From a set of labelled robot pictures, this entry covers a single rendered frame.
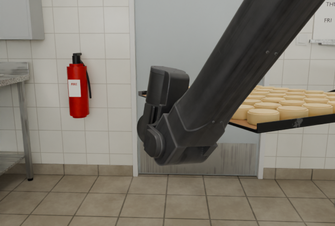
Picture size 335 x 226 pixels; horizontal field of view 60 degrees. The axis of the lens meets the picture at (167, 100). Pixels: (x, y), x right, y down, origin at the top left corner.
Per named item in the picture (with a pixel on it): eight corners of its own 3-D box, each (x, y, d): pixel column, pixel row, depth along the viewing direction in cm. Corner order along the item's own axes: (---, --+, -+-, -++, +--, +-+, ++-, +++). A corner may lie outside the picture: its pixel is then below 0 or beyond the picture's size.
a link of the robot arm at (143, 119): (131, 142, 47) (163, 153, 45) (137, 102, 45) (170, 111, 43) (149, 132, 53) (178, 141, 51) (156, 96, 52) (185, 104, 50)
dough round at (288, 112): (274, 116, 53) (274, 105, 53) (304, 116, 52) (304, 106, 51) (278, 121, 48) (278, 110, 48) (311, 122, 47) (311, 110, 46)
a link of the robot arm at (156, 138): (154, 162, 39) (206, 159, 43) (169, 79, 36) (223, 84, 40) (124, 130, 49) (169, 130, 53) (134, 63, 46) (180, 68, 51)
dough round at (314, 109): (298, 116, 52) (298, 106, 52) (304, 112, 56) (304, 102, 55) (330, 119, 49) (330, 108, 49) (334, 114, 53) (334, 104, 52)
